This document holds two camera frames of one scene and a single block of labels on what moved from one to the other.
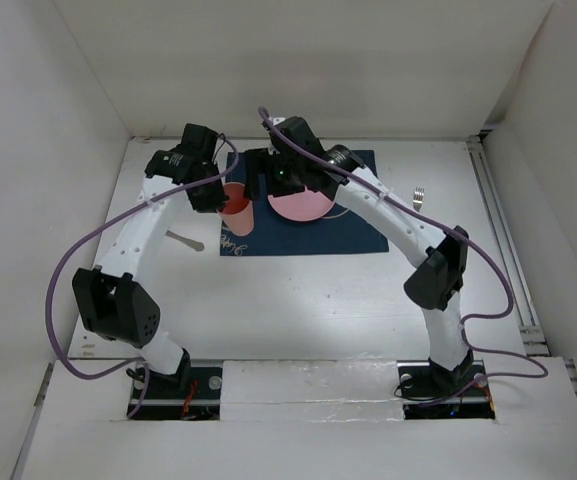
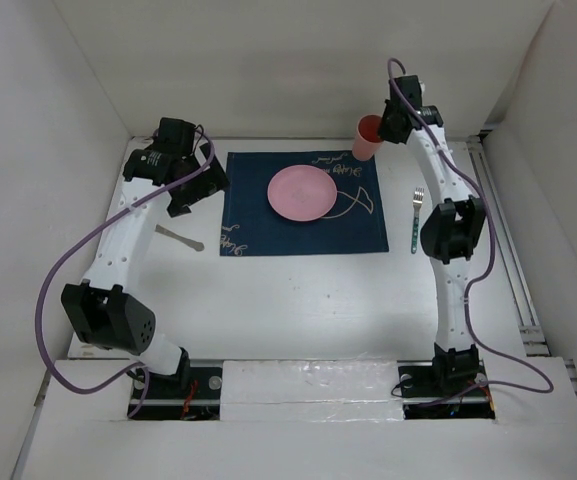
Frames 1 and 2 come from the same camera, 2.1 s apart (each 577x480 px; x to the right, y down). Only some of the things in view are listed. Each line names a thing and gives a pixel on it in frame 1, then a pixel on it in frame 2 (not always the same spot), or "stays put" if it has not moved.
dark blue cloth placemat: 336,232 stays put
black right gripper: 260,161 → 382,129
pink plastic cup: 237,212 → 367,140
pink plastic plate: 303,207 stays put
